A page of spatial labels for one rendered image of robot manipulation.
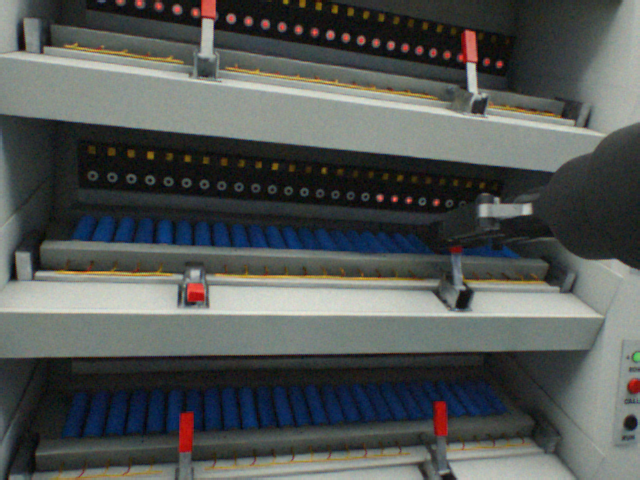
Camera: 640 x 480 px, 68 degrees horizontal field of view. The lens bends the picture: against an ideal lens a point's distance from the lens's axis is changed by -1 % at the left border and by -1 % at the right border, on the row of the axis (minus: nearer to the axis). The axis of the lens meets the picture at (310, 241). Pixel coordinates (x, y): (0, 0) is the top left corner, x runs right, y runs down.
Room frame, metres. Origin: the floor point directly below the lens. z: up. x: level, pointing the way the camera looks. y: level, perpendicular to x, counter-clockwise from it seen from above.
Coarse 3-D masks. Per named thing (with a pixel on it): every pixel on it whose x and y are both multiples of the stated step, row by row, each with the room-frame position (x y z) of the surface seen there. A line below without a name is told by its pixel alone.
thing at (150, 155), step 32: (96, 160) 0.53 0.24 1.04; (128, 160) 0.54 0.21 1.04; (160, 160) 0.55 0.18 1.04; (192, 160) 0.55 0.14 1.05; (224, 160) 0.56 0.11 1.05; (256, 160) 0.57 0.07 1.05; (288, 160) 0.58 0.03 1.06; (192, 192) 0.57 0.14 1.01; (224, 192) 0.58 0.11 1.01; (256, 192) 0.59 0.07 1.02; (384, 192) 0.63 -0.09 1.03; (416, 192) 0.64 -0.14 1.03; (448, 192) 0.65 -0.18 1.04; (480, 192) 0.66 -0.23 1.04
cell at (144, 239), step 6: (138, 222) 0.53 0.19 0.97; (144, 222) 0.52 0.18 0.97; (150, 222) 0.53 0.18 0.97; (138, 228) 0.51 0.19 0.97; (144, 228) 0.51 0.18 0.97; (150, 228) 0.52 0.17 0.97; (138, 234) 0.50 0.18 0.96; (144, 234) 0.49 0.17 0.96; (150, 234) 0.50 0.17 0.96; (138, 240) 0.48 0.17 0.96; (144, 240) 0.48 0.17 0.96; (150, 240) 0.49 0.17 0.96
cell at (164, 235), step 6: (162, 222) 0.53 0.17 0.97; (168, 222) 0.54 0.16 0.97; (156, 228) 0.53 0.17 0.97; (162, 228) 0.52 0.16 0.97; (168, 228) 0.52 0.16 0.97; (156, 234) 0.51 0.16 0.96; (162, 234) 0.50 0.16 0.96; (168, 234) 0.51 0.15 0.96; (156, 240) 0.49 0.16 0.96; (162, 240) 0.49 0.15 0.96; (168, 240) 0.49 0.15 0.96
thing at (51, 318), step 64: (128, 192) 0.55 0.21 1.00; (0, 256) 0.39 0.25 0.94; (576, 256) 0.57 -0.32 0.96; (0, 320) 0.37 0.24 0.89; (64, 320) 0.38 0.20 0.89; (128, 320) 0.40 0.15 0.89; (192, 320) 0.41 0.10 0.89; (256, 320) 0.42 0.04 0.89; (320, 320) 0.44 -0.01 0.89; (384, 320) 0.46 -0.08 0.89; (448, 320) 0.47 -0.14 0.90; (512, 320) 0.49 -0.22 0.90; (576, 320) 0.52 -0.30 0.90
